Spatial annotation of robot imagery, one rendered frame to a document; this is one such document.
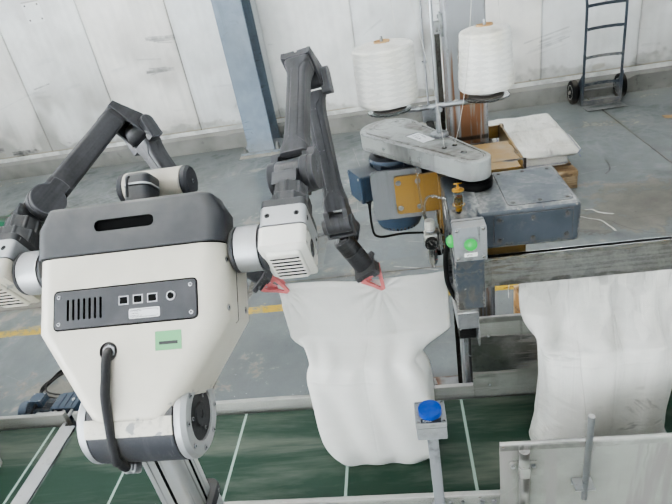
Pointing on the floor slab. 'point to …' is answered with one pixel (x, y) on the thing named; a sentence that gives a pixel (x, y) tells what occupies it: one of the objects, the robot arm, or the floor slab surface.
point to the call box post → (436, 471)
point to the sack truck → (603, 80)
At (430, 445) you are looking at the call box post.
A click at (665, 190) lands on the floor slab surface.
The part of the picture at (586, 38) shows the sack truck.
